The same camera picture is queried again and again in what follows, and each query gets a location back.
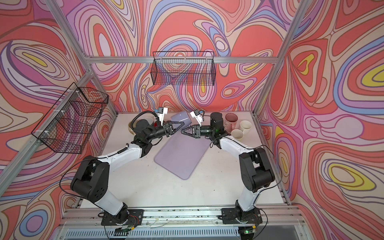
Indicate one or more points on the black wire basket left wall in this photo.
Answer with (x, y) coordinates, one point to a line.
(73, 123)

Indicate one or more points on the lavender plastic tray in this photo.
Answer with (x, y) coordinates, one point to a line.
(181, 154)

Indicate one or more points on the black wire basket wall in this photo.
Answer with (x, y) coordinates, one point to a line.
(183, 68)
(73, 123)

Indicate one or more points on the purple mug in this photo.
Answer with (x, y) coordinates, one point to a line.
(182, 117)

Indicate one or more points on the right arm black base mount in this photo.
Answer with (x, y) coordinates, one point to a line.
(237, 216)

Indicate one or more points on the white mug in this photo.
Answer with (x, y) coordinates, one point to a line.
(245, 126)

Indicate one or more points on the black wire basket back wall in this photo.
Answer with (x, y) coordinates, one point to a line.
(183, 68)

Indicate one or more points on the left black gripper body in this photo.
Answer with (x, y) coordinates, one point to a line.
(166, 130)

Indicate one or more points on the light green mug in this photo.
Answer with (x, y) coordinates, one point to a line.
(237, 134)

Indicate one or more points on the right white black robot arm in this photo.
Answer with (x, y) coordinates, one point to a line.
(256, 170)

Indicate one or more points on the pink patterned mug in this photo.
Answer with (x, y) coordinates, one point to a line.
(230, 122)

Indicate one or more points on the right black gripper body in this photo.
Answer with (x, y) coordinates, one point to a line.
(198, 135)

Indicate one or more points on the beige speckled mug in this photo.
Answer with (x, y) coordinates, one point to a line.
(130, 128)

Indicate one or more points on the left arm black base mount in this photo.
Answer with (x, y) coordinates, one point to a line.
(130, 217)

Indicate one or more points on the light blue mug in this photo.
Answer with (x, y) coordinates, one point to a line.
(150, 120)

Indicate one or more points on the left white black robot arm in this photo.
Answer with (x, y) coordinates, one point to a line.
(91, 179)

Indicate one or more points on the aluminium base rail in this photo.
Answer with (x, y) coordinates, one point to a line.
(274, 222)

